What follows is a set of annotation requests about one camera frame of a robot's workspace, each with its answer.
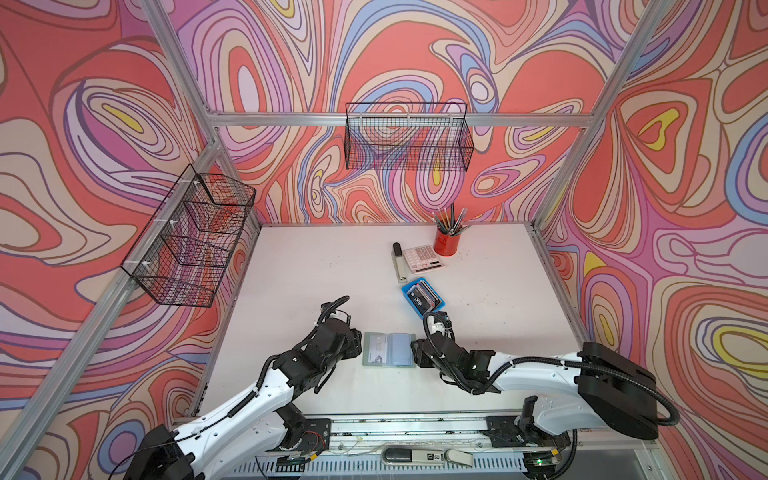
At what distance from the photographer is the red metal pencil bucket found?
1054mm

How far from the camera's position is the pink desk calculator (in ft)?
3.43

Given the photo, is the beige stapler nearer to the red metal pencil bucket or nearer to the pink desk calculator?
the pink desk calculator

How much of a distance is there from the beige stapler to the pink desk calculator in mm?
21

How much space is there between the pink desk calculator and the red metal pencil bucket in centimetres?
2

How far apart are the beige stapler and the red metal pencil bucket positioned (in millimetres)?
141

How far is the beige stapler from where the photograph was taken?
1.04m

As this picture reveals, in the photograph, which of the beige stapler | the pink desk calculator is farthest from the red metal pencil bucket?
the beige stapler
